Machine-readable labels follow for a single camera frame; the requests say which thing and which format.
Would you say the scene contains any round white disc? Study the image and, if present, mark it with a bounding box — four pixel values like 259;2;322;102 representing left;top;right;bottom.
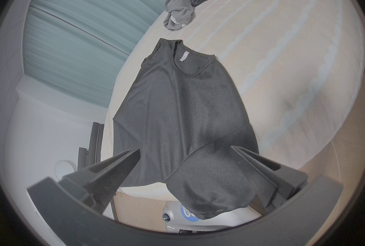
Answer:
54;159;75;180

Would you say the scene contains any bed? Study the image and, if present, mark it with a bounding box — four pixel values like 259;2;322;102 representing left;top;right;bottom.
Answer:
104;0;360;202

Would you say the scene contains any black T-shirt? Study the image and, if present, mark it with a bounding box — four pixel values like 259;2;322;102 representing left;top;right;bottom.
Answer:
113;38;259;220

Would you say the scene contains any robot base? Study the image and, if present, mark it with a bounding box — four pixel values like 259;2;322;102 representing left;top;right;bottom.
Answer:
160;199;266;237

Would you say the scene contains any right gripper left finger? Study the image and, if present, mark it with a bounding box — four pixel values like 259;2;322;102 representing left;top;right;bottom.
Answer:
58;148;141;215

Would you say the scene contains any black chest of drawers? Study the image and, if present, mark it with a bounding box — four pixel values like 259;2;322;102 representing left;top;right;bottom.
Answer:
90;122;104;168

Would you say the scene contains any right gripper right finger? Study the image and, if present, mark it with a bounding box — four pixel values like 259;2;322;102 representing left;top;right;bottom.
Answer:
230;146;308;215

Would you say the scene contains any grey garment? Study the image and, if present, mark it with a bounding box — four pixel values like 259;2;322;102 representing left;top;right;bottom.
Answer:
163;0;197;31

